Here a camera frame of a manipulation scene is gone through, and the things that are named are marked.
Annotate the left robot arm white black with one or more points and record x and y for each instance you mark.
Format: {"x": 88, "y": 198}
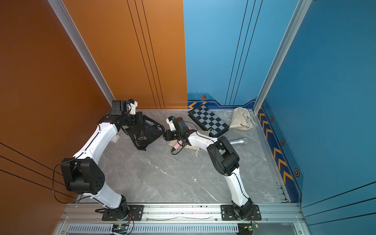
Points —
{"x": 82, "y": 175}

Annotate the green circuit board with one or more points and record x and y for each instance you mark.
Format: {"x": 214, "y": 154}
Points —
{"x": 120, "y": 229}
{"x": 251, "y": 228}

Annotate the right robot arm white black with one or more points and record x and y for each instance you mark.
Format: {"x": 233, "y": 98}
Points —
{"x": 223, "y": 156}

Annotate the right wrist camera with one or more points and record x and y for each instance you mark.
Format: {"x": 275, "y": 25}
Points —
{"x": 170, "y": 122}

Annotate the silver cylinder flashlight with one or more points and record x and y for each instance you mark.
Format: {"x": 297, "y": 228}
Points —
{"x": 240, "y": 141}

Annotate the white earbuds case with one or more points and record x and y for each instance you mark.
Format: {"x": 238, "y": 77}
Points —
{"x": 115, "y": 139}

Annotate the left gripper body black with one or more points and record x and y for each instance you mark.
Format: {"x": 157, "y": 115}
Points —
{"x": 137, "y": 119}

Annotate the green circuit board right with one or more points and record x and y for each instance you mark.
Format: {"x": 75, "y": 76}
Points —
{"x": 251, "y": 228}

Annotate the green circuit board left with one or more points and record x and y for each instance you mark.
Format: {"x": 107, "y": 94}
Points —
{"x": 120, "y": 229}

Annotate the beige drawstring bag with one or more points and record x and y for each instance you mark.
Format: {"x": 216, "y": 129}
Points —
{"x": 198, "y": 142}
{"x": 241, "y": 119}

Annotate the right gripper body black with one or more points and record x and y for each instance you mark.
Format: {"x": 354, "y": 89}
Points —
{"x": 174, "y": 135}

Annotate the aluminium front rail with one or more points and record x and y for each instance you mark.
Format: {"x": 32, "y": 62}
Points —
{"x": 186, "y": 213}

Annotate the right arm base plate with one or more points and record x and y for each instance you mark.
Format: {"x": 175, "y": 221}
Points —
{"x": 231, "y": 212}

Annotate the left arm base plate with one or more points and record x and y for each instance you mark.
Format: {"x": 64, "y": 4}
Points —
{"x": 131, "y": 212}

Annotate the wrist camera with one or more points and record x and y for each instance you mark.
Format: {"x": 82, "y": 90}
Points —
{"x": 123, "y": 107}
{"x": 170, "y": 122}

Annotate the black cloth bag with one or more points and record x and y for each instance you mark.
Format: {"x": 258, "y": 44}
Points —
{"x": 142, "y": 137}

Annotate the pink hair dryer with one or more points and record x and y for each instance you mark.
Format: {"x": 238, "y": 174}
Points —
{"x": 176, "y": 149}

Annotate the black white chessboard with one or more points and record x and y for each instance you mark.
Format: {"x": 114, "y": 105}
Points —
{"x": 207, "y": 120}

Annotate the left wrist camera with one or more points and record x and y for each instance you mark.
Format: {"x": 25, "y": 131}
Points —
{"x": 123, "y": 107}

